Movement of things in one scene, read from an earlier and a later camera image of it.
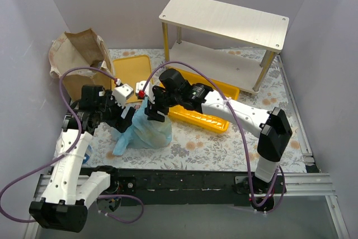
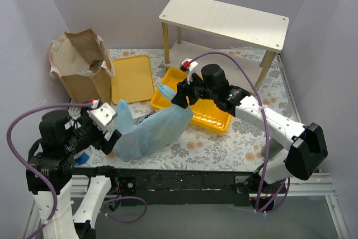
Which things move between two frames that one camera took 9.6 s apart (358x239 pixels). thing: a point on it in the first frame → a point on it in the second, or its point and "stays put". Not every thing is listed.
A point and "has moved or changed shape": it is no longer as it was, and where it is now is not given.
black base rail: x=224 y=186 stays put
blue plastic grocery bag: x=143 y=133 has moved or changed shape
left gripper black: x=123 y=118 → x=101 y=140
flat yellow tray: x=130 y=70 stays put
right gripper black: x=154 y=107 → x=184 y=90
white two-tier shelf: x=250 y=27 stays put
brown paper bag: x=80 y=48 stays put
